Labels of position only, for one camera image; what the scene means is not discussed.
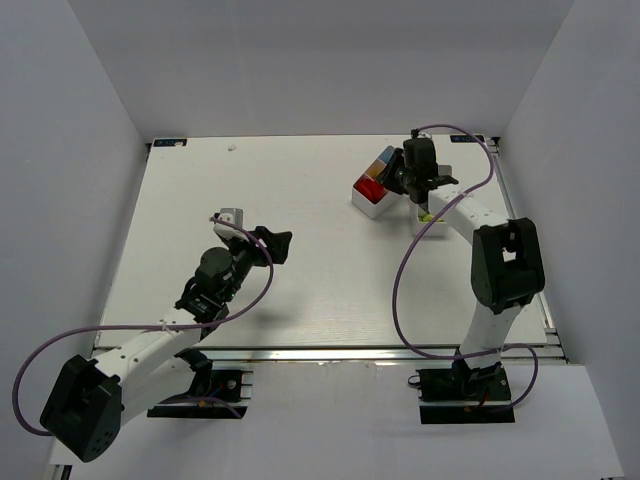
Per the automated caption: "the upright white divided container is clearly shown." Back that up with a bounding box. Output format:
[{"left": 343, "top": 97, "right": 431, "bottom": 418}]
[{"left": 409, "top": 164, "right": 454, "bottom": 238}]

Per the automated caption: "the orange printed round lego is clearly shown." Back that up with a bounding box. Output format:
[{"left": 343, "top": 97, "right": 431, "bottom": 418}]
[{"left": 365, "top": 162, "right": 386, "bottom": 180}]

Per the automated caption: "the lime long lego brick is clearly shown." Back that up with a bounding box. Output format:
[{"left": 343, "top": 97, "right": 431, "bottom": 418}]
[{"left": 418, "top": 213, "right": 434, "bottom": 223}]

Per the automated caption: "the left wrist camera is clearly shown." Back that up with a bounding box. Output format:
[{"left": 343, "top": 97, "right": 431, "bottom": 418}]
[{"left": 210, "top": 208, "right": 247, "bottom": 241}]

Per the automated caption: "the left blue table label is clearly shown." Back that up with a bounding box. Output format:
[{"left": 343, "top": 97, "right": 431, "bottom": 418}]
[{"left": 152, "top": 138, "right": 187, "bottom": 148}]

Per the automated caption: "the tilted white divided container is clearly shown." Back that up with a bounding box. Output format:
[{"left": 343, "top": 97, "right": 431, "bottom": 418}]
[{"left": 351, "top": 146, "right": 401, "bottom": 219}]

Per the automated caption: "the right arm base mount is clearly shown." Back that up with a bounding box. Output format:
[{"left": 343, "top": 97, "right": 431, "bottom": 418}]
[{"left": 407, "top": 361, "right": 515, "bottom": 425}]

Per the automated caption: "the red rounded lego piece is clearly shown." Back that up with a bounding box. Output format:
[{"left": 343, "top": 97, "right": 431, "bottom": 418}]
[{"left": 354, "top": 177, "right": 387, "bottom": 204}]

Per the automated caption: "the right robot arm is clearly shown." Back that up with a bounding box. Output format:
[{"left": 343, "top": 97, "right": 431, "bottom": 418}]
[{"left": 376, "top": 136, "right": 545, "bottom": 378}]

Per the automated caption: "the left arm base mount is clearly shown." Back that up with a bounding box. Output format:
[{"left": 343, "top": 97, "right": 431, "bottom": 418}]
[{"left": 147, "top": 349, "right": 253, "bottom": 420}]

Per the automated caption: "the blue table label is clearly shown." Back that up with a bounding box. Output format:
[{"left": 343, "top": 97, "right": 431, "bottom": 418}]
[
  {"left": 449, "top": 134, "right": 485, "bottom": 144},
  {"left": 152, "top": 138, "right": 187, "bottom": 148}
]

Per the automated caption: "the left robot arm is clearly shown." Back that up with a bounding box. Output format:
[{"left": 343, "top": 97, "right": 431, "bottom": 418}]
[{"left": 40, "top": 221, "right": 293, "bottom": 462}]

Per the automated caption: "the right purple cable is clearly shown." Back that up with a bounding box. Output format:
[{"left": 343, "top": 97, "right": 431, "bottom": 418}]
[{"left": 391, "top": 123, "right": 541, "bottom": 412}]

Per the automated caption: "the right blue table label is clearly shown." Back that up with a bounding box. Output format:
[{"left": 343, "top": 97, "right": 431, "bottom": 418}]
[{"left": 449, "top": 134, "right": 485, "bottom": 144}]

